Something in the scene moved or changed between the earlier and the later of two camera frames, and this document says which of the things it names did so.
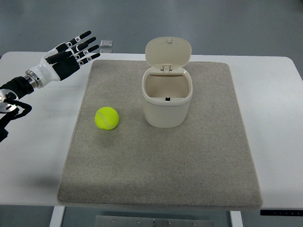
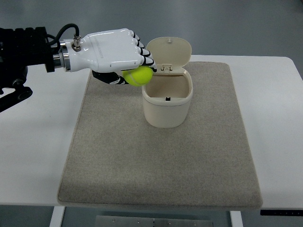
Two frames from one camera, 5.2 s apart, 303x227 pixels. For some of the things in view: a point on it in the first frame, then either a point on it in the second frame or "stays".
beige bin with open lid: x=167 y=85 stays
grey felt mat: x=205 y=162 stays
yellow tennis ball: x=106 y=118 → x=139 y=76
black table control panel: x=280 y=212 stays
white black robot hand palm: x=59 y=66 → x=105 y=51
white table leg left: x=57 y=216 stays
